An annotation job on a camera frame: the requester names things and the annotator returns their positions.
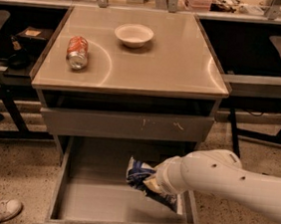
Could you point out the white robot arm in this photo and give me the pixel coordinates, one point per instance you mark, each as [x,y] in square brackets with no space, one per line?
[220,173]

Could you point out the grey drawer cabinet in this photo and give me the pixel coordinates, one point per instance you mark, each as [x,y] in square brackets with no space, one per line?
[173,73]

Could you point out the black bottle under desk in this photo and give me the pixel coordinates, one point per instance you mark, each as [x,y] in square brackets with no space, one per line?
[20,58]

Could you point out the closed grey top drawer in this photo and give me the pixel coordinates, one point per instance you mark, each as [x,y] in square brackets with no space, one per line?
[132,125]

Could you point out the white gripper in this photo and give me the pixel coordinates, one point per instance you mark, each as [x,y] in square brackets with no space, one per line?
[164,179]

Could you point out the orange soda can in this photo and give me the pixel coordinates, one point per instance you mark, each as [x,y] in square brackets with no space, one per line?
[77,53]

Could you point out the black box under desk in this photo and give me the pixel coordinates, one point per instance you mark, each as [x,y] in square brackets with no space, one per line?
[34,38]

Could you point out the blue chip bag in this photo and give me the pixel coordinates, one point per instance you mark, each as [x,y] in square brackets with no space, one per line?
[137,172]

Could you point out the open grey middle drawer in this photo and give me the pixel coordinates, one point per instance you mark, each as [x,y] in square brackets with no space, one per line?
[92,189]

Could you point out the white paper bowl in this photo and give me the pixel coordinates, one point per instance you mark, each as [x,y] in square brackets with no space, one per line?
[134,36]

